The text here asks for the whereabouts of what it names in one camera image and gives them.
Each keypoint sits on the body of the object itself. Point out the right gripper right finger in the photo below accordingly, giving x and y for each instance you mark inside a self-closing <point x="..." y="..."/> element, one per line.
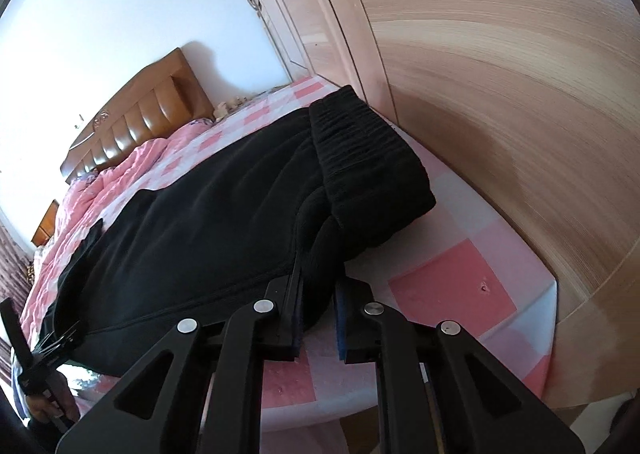
<point x="439" y="389"/>

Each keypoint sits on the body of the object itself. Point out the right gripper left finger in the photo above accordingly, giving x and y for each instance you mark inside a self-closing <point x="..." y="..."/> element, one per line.
<point x="199" y="389"/>

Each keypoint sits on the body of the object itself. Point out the black pants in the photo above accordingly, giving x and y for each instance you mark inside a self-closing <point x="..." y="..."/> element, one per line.
<point x="307" y="193"/>

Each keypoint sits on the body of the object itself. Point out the person's left hand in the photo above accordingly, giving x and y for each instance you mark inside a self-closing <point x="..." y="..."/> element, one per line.
<point x="43" y="409"/>

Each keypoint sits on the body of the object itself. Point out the maroon patterned curtain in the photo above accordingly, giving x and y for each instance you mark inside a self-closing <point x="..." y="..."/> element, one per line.
<point x="15" y="271"/>

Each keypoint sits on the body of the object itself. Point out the pink checkered bed sheet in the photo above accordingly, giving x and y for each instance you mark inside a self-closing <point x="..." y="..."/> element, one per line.
<point x="460" y="262"/>

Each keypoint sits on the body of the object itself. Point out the brown wooden nightstand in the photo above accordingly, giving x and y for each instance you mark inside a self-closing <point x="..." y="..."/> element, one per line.
<point x="46" y="228"/>

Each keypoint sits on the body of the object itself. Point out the floral nightstand cover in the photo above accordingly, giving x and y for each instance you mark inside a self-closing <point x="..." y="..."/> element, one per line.
<point x="229" y="107"/>

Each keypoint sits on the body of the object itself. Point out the brown wooden headboard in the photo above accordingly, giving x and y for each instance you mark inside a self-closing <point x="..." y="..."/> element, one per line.
<point x="156" y="102"/>

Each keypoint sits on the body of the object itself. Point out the light wooden wardrobe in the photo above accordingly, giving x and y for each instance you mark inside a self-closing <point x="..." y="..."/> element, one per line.
<point x="536" y="104"/>

